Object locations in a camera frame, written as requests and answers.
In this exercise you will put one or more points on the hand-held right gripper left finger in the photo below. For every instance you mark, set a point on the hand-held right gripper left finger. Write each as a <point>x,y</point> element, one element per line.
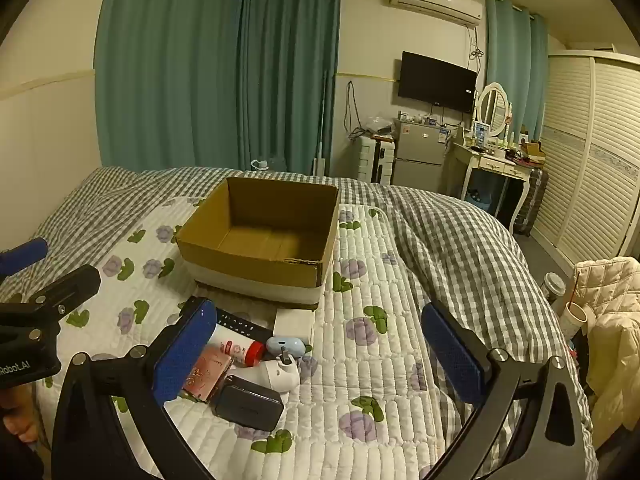
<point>179,357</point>

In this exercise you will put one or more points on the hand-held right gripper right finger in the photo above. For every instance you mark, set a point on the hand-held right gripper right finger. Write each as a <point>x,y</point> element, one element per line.
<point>456,357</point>

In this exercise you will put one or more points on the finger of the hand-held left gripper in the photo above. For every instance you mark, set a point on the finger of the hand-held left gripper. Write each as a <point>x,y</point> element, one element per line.
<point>25,255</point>
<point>70,287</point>

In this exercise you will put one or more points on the white bottle with red cap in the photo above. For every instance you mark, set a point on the white bottle with red cap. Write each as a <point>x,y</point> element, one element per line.
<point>235,349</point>

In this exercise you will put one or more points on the black power bank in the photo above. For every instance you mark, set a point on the black power bank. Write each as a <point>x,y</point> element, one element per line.
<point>248,403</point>

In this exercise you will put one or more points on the white charger plug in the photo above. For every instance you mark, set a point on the white charger plug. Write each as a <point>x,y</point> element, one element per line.
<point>281,374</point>

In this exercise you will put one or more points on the light blue earbuds case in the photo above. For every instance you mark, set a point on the light blue earbuds case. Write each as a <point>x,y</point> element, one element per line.
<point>286,345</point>

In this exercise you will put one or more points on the small white box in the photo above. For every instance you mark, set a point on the small white box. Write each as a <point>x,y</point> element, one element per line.
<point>294,322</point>

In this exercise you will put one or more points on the brown cardboard box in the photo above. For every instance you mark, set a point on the brown cardboard box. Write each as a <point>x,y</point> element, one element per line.
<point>260,246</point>

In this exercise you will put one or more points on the person's left hand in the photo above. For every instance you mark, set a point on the person's left hand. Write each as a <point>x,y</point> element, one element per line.
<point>17,420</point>

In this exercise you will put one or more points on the white floral quilted mat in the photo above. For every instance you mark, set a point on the white floral quilted mat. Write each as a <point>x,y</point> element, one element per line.
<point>370,280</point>

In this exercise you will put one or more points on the grey checked blanket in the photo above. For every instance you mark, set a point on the grey checked blanket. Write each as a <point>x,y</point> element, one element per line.
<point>450,240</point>

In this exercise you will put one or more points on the clear lidded cup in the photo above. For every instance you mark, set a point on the clear lidded cup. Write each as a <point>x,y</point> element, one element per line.
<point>554,286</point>

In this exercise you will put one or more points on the paper cup with straw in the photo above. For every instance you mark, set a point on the paper cup with straw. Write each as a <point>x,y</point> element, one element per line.
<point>575,317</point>

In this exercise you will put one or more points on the blue bin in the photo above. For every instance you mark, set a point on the blue bin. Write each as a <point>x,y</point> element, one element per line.
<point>477,199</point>

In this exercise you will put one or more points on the cream puffer jacket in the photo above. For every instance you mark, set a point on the cream puffer jacket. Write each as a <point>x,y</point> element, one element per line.
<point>615,320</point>

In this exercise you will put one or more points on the dark suitcase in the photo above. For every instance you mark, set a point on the dark suitcase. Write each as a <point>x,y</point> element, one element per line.
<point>534,200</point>

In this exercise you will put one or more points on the white vanity table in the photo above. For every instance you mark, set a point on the white vanity table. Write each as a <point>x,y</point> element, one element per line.
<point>492,164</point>

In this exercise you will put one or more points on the silver small fridge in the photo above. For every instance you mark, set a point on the silver small fridge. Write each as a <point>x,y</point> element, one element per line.
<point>419,152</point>

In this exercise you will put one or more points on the white drawer cabinet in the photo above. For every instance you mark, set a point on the white drawer cabinet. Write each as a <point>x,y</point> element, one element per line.
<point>375,160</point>

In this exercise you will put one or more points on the wide teal curtain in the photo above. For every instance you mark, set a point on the wide teal curtain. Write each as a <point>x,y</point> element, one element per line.
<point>165,65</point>

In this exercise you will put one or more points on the white slatted wardrobe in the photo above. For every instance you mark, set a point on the white slatted wardrobe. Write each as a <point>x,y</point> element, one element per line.
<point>590,160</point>

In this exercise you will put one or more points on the clear plastic bag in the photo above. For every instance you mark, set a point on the clear plastic bag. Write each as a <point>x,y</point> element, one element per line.
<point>379,123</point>

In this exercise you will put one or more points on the white oval mirror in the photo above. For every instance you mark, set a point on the white oval mirror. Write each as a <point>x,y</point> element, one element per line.
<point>492,105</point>

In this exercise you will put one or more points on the white mop pole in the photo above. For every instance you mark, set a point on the white mop pole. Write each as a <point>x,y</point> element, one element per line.
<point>321,125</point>

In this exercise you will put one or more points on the narrow teal curtain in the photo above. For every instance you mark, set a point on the narrow teal curtain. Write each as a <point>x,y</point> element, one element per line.
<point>515,65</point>

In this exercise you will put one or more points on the teal corner curtain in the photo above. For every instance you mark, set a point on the teal corner curtain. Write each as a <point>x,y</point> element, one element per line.
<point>290,70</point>

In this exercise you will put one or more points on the white air conditioner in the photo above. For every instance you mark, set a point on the white air conditioner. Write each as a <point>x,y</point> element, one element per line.
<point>432,0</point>

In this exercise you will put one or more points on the small picture frame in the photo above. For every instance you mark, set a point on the small picture frame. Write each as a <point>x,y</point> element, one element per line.
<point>481,133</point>

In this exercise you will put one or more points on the black wall television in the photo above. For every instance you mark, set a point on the black wall television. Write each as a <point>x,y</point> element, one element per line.
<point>436,81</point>

